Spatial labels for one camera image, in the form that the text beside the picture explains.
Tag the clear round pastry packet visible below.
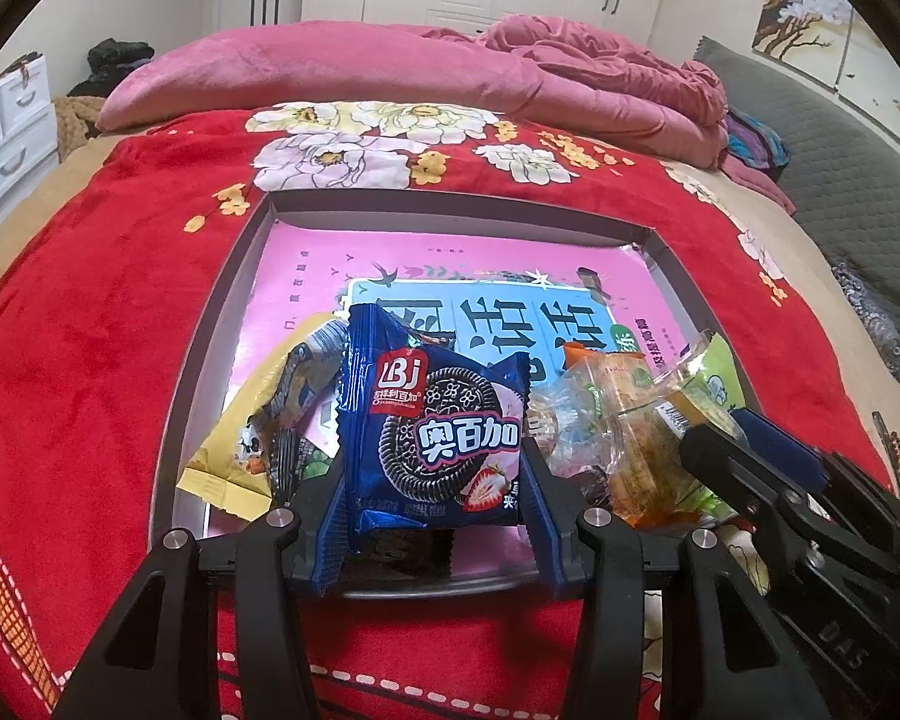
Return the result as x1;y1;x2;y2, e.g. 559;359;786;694
529;375;623;481

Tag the clear oat bar packet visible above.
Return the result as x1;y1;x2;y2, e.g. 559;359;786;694
611;409;695;530

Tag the yellow snack packet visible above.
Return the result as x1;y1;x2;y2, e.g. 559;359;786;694
176;315;350;522

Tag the pink book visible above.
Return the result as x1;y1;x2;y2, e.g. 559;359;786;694
206;221;691;578

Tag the green snack packet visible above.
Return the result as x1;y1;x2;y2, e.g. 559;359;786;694
656;330;747;530

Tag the beaded strap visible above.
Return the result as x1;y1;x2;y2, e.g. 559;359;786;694
874;411;900;500

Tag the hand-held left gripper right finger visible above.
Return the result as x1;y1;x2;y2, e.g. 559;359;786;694
520;439;833;720

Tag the blue cookie packet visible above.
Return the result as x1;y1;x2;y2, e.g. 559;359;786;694
336;302;533;560

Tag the crumpled pink quilt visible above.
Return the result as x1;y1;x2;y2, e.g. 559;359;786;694
420;13;796;215

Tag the red floral blanket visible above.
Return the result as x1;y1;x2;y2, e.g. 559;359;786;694
0;101;900;720

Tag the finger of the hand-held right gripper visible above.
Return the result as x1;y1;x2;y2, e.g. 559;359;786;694
681;426;871;563
733;409;900;533

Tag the brown knitted blanket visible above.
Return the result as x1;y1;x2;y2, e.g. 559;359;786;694
52;94;110;166

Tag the silver patterned fabric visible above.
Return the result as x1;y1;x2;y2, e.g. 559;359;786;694
832;262;900;387

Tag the grey quilted cover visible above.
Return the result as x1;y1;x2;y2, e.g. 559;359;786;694
690;36;900;361

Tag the floral printed wall panel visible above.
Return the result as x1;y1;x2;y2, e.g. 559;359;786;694
750;0;900;136

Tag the white drawer cabinet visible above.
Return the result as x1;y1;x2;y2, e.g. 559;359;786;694
0;52;61;196

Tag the grey box tray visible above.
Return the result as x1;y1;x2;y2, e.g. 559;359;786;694
150;191;758;601

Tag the pink pillow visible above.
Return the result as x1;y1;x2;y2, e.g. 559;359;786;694
99;21;541;128

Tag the small cartoon snack packet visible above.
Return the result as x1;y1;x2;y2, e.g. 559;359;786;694
270;427;338;511

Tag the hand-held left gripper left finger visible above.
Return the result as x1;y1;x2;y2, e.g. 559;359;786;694
52;457;350;720

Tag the purple and blue cloth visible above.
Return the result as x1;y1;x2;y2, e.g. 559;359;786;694
724;109;792;181

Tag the black clothes pile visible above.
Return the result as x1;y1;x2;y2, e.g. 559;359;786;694
67;37;155;98

